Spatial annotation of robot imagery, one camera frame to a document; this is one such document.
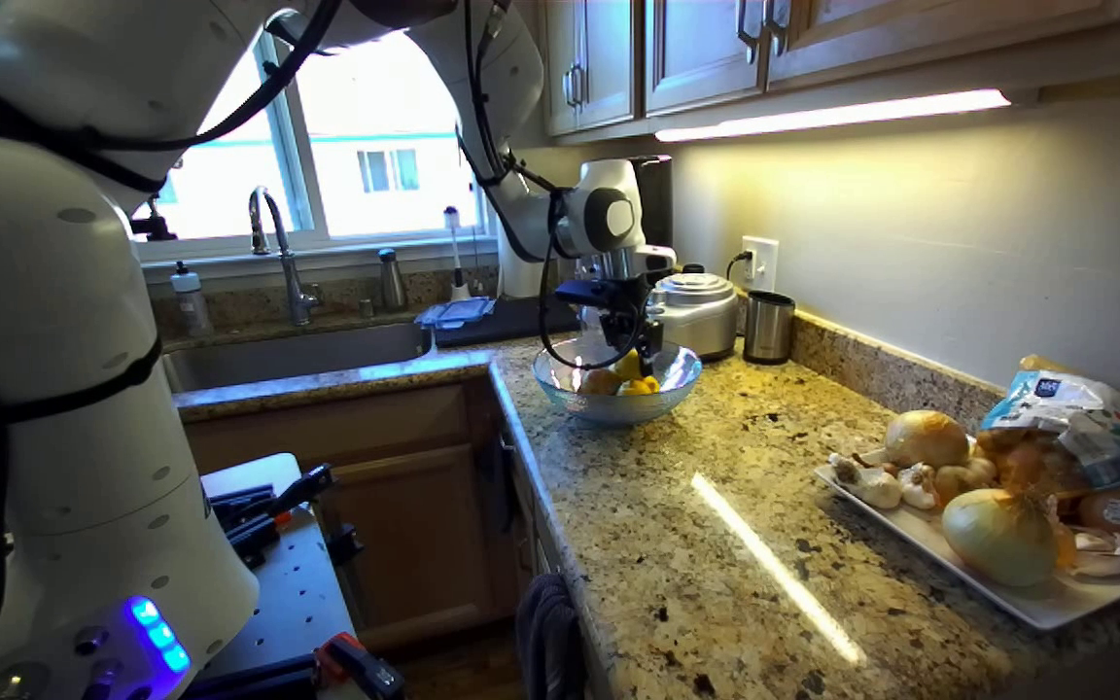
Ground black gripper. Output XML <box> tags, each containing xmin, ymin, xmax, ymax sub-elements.
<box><xmin>557</xmin><ymin>244</ymin><xmax>677</xmax><ymax>352</ymax></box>

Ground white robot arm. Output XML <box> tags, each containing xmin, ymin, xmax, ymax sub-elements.
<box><xmin>266</xmin><ymin>0</ymin><xmax>667</xmax><ymax>356</ymax></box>

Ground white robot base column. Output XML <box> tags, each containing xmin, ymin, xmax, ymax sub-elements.
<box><xmin>0</xmin><ymin>0</ymin><xmax>340</xmax><ymax>700</ymax></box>

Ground green glass bowl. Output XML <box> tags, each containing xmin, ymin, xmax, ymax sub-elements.
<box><xmin>532</xmin><ymin>347</ymin><xmax>704</xmax><ymax>426</ymax></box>

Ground steel cup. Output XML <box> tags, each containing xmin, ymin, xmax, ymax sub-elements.
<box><xmin>743</xmin><ymin>292</ymin><xmax>794</xmax><ymax>362</ymax></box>

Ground right upper wooden cabinet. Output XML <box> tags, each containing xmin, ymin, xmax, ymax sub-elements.
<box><xmin>542</xmin><ymin>0</ymin><xmax>1120</xmax><ymax>136</ymax></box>

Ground chrome kitchen faucet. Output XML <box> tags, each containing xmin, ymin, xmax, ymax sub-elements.
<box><xmin>251</xmin><ymin>186</ymin><xmax>316</xmax><ymax>326</ymax></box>

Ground yellow onion back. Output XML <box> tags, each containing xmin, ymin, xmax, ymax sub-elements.
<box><xmin>885</xmin><ymin>408</ymin><xmax>969</xmax><ymax>467</ymax></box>

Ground yellow onion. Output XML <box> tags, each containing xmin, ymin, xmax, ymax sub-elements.
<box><xmin>943</xmin><ymin>484</ymin><xmax>1057</xmax><ymax>592</ymax></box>
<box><xmin>885</xmin><ymin>408</ymin><xmax>969</xmax><ymax>467</ymax></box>

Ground dark hanging towel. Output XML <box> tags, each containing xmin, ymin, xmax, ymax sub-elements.
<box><xmin>515</xmin><ymin>576</ymin><xmax>586</xmax><ymax>700</ymax></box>

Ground under cabinet light strip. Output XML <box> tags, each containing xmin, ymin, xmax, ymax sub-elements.
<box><xmin>653</xmin><ymin>90</ymin><xmax>1010</xmax><ymax>143</ymax></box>

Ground soap dispenser bottle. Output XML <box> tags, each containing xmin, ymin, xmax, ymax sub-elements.
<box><xmin>172</xmin><ymin>260</ymin><xmax>214</xmax><ymax>338</ymax></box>

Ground yellow onion front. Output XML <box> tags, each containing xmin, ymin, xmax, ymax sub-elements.
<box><xmin>943</xmin><ymin>484</ymin><xmax>1057</xmax><ymax>592</ymax></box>

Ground blue white plastic bag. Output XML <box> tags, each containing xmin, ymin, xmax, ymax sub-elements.
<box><xmin>982</xmin><ymin>368</ymin><xmax>1120</xmax><ymax>484</ymax></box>

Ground white rectangular plate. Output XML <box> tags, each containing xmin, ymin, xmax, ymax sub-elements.
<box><xmin>819</xmin><ymin>461</ymin><xmax>1120</xmax><ymax>628</ymax></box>

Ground white wall outlet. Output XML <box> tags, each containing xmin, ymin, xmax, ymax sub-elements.
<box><xmin>743</xmin><ymin>231</ymin><xmax>777</xmax><ymax>292</ymax></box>

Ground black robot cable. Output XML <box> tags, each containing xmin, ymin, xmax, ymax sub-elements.
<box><xmin>454</xmin><ymin>0</ymin><xmax>616</xmax><ymax>374</ymax></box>

